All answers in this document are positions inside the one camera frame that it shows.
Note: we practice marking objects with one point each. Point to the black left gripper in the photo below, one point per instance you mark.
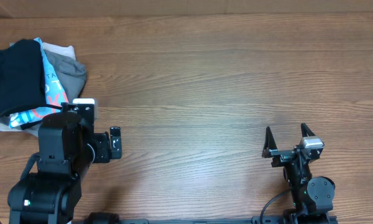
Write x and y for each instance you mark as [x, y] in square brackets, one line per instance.
[105, 150]

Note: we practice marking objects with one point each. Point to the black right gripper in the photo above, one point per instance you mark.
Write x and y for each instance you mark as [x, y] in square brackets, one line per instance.
[288, 154]

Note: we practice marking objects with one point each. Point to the black t-shirt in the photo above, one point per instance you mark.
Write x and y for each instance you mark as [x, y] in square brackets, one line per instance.
[21, 70]

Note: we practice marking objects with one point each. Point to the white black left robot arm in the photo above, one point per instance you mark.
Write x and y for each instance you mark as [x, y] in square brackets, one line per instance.
[50, 185]

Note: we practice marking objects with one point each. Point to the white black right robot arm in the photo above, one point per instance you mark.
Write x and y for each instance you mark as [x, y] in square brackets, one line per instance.
[312, 196]

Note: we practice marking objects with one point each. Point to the light blue printed t-shirt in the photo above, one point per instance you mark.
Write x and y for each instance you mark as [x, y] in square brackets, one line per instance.
[54, 95]

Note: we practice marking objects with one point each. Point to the grey folded t-shirt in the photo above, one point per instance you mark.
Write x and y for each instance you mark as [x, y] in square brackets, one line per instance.
[63, 80]

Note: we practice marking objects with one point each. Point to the cardboard back panel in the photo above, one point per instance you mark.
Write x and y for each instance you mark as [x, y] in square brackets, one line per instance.
[103, 8]

